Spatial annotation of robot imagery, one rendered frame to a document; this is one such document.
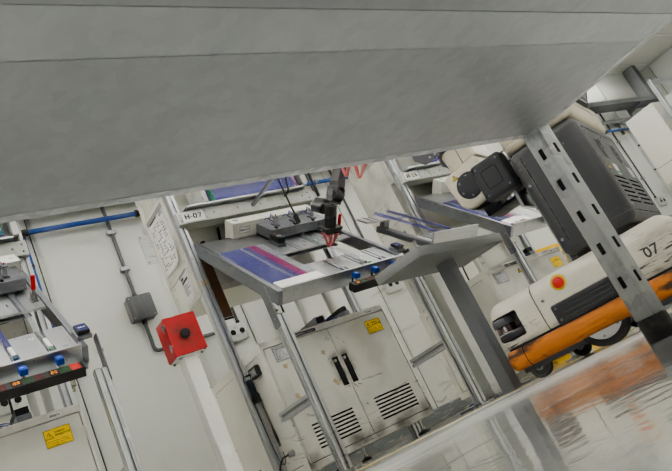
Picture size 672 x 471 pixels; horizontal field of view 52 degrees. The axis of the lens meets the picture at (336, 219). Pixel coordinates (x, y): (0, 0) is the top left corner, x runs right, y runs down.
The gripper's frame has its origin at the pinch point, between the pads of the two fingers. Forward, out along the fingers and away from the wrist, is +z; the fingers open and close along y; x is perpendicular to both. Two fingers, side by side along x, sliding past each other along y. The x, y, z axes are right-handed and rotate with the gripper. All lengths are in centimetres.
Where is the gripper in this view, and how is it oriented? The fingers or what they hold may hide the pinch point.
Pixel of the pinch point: (329, 245)
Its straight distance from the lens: 324.5
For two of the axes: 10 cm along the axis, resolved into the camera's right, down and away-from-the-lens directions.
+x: 6.3, 2.4, -7.4
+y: -7.8, 1.6, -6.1
